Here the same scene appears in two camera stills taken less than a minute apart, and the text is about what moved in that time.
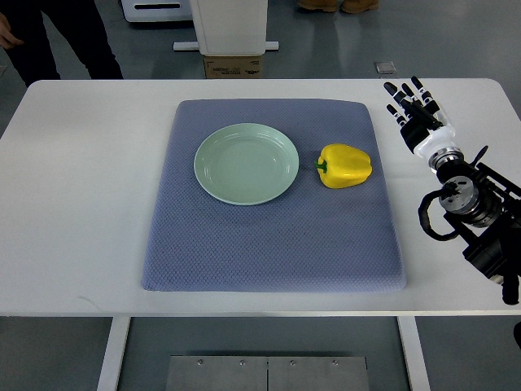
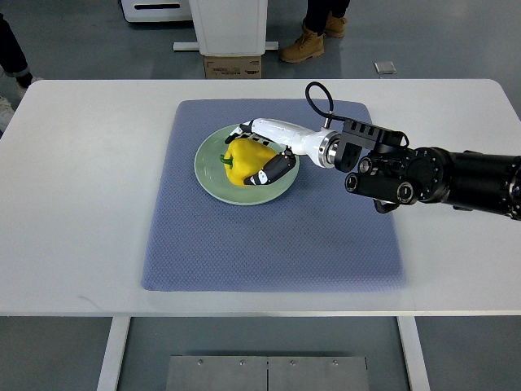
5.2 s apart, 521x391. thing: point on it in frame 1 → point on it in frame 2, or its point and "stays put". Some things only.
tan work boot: [329, 6] → [308, 45]
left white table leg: [118, 336] stays put
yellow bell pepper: [341, 165] → [243, 157]
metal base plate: [267, 373] stays put
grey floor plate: [386, 68] stays put
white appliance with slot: [157, 10] stays put
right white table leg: [414, 353] stays put
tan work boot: [356, 6] → [334, 27]
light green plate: [246, 164] stays put
